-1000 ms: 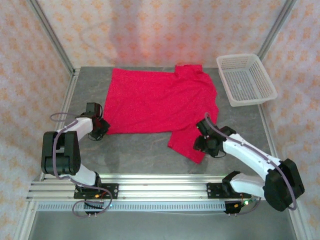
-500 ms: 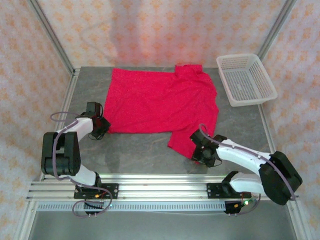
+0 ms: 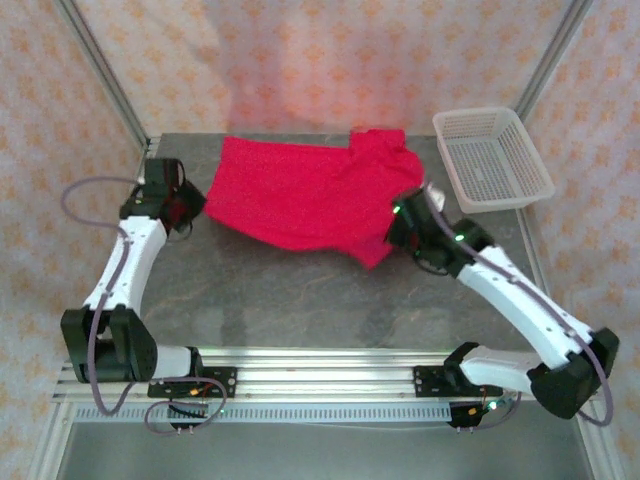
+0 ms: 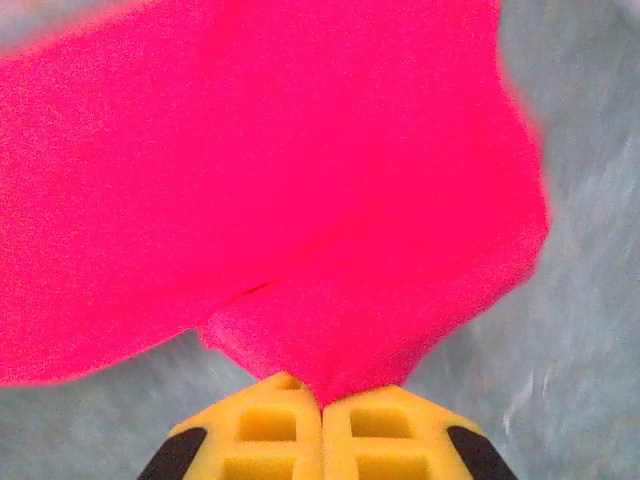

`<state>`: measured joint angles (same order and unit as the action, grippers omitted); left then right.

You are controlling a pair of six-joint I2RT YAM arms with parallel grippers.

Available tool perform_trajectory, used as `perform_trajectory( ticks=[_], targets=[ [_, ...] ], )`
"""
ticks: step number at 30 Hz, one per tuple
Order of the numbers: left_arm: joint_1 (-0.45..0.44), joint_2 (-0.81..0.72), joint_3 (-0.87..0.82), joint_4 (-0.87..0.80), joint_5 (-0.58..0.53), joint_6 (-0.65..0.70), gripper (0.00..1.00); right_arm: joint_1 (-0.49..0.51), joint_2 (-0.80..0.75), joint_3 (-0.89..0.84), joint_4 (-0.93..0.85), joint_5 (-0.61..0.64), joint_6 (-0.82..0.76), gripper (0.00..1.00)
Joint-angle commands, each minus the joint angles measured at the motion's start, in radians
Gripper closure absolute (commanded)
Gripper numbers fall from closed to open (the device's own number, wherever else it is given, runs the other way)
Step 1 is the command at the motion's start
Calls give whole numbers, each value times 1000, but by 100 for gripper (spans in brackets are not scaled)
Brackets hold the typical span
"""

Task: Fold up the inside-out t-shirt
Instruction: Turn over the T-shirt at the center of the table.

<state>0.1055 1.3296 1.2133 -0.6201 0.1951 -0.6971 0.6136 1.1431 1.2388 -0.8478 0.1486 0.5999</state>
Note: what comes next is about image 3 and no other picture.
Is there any aluminium table side rail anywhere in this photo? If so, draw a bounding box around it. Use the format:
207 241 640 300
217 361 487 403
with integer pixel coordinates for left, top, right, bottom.
78 133 162 362
514 207 570 362

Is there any patterned white fabric backdrop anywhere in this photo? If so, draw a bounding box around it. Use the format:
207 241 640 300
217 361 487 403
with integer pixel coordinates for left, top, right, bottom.
0 0 640 480

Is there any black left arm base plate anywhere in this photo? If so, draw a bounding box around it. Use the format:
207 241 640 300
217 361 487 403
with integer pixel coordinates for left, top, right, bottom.
146 366 238 400

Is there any red t-shirt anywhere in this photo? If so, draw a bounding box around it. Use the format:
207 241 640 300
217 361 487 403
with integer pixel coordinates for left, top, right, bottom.
203 128 426 271

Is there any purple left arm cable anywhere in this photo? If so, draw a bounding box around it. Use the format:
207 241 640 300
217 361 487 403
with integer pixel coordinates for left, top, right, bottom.
60 175 229 436

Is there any aluminium frame post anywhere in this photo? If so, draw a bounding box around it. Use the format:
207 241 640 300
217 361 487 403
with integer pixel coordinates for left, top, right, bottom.
514 0 595 119
52 0 151 146

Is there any white plastic mesh basket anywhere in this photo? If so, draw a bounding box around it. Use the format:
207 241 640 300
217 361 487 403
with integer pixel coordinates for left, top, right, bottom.
432 106 556 215

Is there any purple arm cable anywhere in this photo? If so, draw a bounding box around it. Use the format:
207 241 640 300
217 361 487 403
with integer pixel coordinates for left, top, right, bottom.
424 184 615 431
60 175 229 436

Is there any aluminium frame leg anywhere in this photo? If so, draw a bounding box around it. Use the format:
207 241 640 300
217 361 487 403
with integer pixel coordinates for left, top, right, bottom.
572 399 626 480
27 399 76 480

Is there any aluminium mounting rail beam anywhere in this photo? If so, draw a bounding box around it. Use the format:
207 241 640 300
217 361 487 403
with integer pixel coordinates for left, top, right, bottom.
52 348 600 403

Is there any white slotted cable duct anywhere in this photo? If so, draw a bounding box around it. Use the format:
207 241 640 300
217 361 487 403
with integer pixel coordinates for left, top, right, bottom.
73 402 454 425

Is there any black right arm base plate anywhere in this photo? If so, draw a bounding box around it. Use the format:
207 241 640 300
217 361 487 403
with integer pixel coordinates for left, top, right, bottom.
412 364 503 400

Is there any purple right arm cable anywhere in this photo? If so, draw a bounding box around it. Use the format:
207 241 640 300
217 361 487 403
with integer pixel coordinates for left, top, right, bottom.
424 184 615 431

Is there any grey metal lower shelf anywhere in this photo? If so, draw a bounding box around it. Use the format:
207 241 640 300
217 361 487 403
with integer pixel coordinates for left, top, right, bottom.
54 422 596 480

